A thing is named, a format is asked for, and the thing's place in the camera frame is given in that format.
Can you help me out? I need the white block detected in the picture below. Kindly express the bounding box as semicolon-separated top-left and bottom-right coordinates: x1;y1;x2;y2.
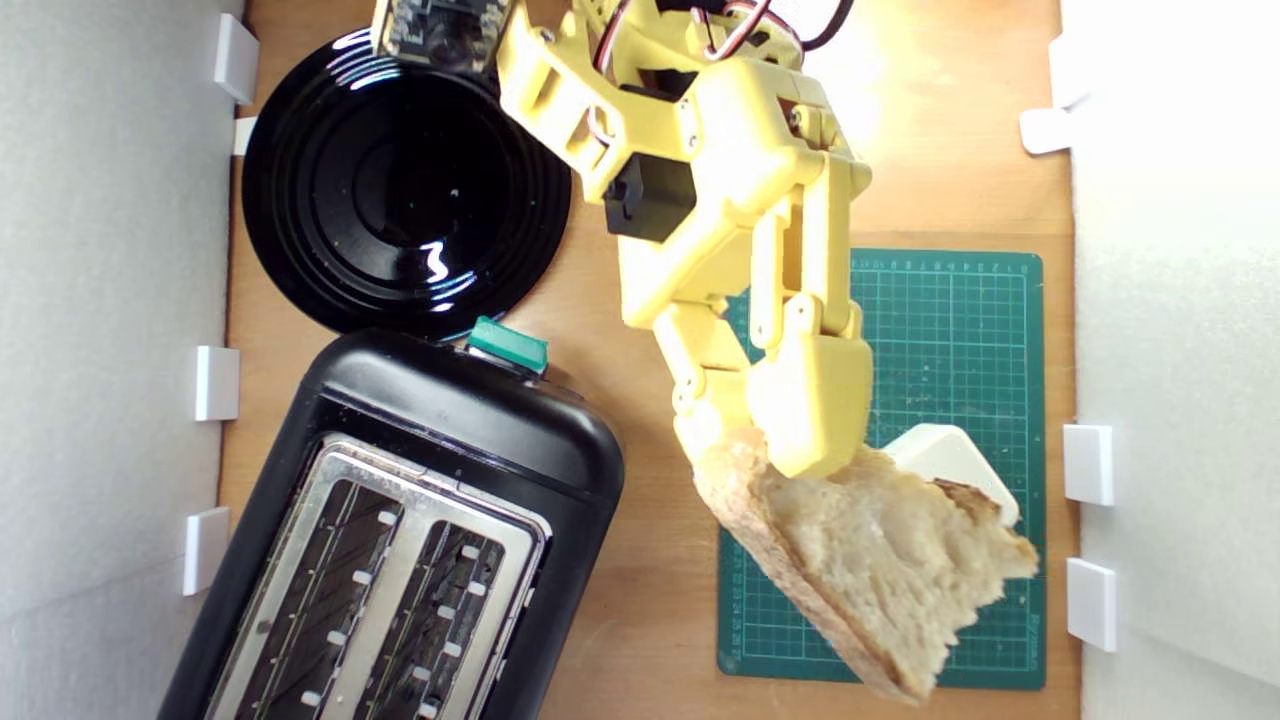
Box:
885;423;1021;529

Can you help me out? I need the green cutting mat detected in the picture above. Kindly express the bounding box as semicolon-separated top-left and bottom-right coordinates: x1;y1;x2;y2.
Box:
717;247;1047;691

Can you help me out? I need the brown bread slice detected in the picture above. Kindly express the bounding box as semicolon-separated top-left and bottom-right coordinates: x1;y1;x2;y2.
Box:
692;428;1041;707

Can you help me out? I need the black plate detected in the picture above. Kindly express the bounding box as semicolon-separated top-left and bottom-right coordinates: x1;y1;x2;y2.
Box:
242;20;573;341

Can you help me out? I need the green toaster lever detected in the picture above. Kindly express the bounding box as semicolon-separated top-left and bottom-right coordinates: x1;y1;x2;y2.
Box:
467;316;550;377

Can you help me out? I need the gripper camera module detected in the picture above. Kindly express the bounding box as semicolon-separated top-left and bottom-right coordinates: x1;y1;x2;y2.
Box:
370;0;516;76

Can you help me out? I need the black two-slot toaster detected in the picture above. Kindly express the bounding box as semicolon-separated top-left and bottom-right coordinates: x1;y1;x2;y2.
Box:
158;328;627;720

